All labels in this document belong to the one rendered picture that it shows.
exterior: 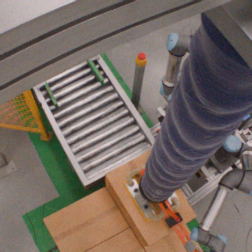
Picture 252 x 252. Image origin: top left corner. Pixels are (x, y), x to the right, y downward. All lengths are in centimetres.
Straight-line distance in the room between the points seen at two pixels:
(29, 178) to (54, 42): 316
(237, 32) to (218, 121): 39
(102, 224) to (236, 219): 145
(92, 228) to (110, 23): 246
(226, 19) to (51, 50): 32
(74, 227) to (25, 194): 86
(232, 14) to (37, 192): 303
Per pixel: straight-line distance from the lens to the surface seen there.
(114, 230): 271
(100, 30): 32
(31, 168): 345
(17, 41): 28
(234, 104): 79
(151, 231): 232
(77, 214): 274
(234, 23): 54
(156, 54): 398
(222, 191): 189
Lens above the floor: 325
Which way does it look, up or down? 68 degrees down
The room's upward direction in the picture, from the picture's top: 6 degrees clockwise
